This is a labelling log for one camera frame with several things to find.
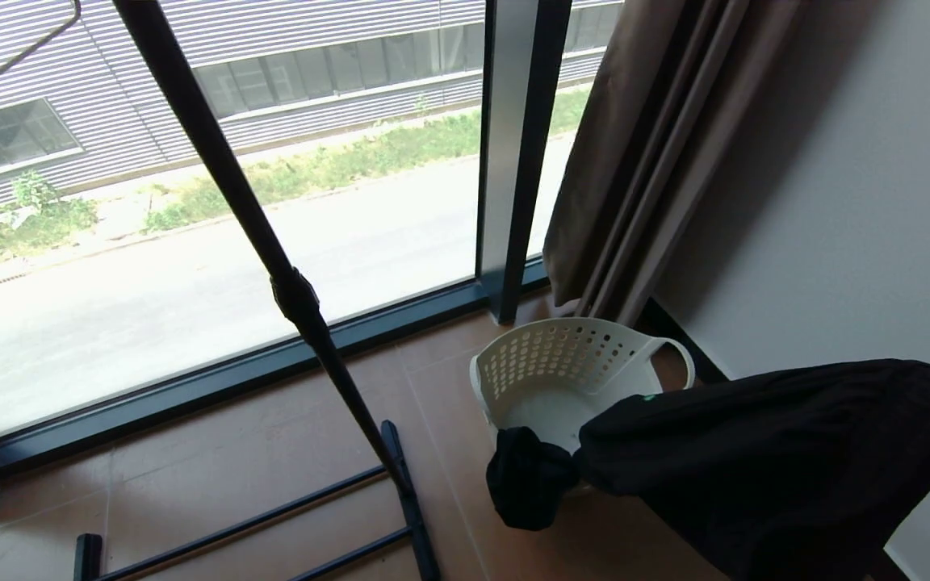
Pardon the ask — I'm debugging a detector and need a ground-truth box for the window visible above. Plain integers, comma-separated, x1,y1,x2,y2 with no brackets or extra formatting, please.
0,0,624,519

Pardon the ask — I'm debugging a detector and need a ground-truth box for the black clothes rack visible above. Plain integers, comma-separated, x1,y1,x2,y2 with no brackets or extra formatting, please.
73,0,442,581

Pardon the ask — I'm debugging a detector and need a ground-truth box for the black garment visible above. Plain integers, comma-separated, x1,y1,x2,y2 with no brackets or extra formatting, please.
578,359,930,581
486,426,581,532

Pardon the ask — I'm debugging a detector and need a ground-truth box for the white laundry basket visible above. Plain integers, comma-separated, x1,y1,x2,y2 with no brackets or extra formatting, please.
469,317,697,495

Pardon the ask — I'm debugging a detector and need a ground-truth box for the brown curtain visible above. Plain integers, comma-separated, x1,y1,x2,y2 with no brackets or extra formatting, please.
542,0,806,328

